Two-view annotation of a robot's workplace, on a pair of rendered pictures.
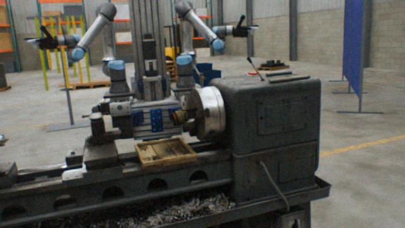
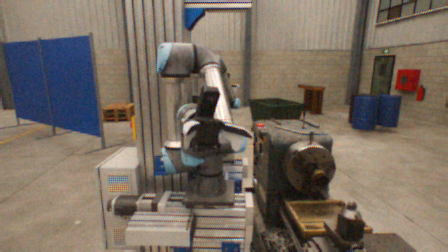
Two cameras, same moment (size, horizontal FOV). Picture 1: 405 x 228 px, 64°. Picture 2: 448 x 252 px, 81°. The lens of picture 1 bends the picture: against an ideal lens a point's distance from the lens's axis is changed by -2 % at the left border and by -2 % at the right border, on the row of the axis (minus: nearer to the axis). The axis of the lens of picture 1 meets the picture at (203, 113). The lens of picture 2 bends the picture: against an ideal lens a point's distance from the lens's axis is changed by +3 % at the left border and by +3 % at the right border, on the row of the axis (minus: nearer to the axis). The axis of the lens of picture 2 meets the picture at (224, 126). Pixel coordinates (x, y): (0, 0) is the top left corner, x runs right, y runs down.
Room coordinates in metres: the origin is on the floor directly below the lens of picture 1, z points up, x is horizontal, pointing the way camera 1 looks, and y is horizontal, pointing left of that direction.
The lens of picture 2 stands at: (2.07, 1.67, 1.72)
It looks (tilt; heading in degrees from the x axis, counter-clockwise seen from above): 13 degrees down; 283
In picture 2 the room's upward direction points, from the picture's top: straight up
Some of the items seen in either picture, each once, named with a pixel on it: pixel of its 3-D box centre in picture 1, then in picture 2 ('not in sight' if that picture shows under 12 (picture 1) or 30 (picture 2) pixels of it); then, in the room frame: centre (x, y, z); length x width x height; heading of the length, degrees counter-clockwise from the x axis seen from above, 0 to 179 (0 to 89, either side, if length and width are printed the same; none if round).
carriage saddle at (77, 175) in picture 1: (92, 161); not in sight; (1.70, 0.63, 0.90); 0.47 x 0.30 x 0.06; 18
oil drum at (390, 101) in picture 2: not in sight; (387, 110); (-0.87, -6.87, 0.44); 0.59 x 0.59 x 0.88
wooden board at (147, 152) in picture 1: (163, 151); (324, 216); (1.82, 0.25, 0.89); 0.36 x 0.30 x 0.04; 18
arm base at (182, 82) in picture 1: (185, 80); not in sight; (2.48, 0.12, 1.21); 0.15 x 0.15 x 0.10
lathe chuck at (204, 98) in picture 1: (203, 113); (308, 167); (1.90, 0.00, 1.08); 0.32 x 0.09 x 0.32; 18
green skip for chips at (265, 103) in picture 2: not in sight; (273, 117); (2.34, -5.07, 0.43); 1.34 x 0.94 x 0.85; 121
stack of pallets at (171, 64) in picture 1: (157, 73); not in sight; (11.45, 1.54, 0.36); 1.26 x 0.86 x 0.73; 121
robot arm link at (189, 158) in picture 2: (73, 54); (197, 146); (2.35, 0.90, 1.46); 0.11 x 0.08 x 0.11; 32
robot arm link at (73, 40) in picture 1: (71, 40); (191, 118); (2.36, 0.90, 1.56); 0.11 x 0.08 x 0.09; 122
